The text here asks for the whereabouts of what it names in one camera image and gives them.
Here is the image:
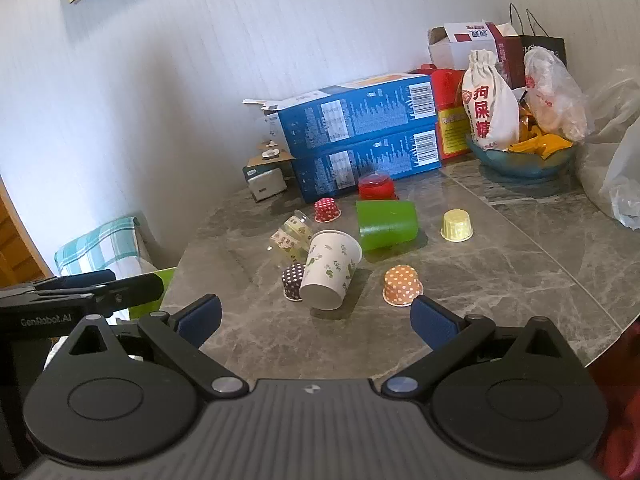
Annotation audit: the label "brown dotted cupcake liner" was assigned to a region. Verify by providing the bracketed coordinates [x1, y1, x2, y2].
[280, 262, 307, 302]

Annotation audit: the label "green plastic cup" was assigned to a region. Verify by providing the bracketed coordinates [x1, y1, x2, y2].
[355, 200, 419, 253]

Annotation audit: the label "green box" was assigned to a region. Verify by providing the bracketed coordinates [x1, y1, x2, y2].
[127, 267, 177, 320]

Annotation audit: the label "opened blue carton box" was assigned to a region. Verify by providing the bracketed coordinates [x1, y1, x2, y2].
[243, 72, 436, 154]

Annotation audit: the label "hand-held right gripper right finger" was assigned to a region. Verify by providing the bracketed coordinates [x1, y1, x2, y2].
[381, 295, 589, 404]

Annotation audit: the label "blue bowl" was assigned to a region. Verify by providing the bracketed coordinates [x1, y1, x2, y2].
[465, 132, 577, 179]

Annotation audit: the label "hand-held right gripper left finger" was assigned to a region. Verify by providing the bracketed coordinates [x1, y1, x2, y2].
[44, 294, 249, 404]

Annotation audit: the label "yellow cupcake liner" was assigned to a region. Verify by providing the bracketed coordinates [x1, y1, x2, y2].
[440, 209, 475, 244]

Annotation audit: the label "red plastic cup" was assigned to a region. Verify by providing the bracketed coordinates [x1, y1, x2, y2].
[357, 171, 399, 202]

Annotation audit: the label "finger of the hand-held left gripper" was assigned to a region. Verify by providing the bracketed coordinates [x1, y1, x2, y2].
[91, 273, 166, 312]
[55, 269, 117, 291]

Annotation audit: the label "white power adapter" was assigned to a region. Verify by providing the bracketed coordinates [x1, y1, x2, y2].
[248, 168, 289, 204]

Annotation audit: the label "wooden door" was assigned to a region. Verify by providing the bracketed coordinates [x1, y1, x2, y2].
[0, 175, 56, 292]

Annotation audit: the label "clear plastic cup with label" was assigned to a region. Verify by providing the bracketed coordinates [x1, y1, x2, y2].
[270, 209, 316, 264]

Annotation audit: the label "dark red box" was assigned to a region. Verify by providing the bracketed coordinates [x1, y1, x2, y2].
[487, 22, 526, 90]

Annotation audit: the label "leaf print paper cup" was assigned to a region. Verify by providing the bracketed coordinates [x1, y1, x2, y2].
[299, 230, 363, 311]

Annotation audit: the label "orange snack packets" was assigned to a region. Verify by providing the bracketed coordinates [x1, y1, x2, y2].
[507, 97, 574, 160]

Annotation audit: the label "closed blue carton box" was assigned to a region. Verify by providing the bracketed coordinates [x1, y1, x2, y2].
[291, 122, 443, 201]

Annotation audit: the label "red dotted cupcake liner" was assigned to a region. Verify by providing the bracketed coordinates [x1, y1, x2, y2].
[314, 198, 342, 224]

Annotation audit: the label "clear plastic food bag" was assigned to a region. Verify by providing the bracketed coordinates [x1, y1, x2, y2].
[522, 45, 590, 142]

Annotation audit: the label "red canister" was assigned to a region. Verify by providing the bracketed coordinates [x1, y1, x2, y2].
[410, 63, 474, 161]

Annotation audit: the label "white and red carton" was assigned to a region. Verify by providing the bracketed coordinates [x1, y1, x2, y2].
[427, 22, 506, 71]

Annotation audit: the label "red cloth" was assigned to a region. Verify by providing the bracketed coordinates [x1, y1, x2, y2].
[585, 319, 640, 480]

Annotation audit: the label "black paper bag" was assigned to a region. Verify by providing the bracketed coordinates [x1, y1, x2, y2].
[509, 3, 569, 69]

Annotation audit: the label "white cloth pouch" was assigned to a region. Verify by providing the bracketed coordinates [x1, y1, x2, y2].
[460, 49, 521, 152]

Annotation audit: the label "brown cardboard package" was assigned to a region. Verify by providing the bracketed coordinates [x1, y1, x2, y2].
[242, 140, 296, 181]

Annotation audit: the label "orange dotted cupcake liner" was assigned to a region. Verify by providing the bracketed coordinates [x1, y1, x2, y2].
[382, 264, 425, 307]

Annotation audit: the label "large translucent plastic bag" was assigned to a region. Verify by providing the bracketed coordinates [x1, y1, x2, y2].
[574, 62, 640, 231]

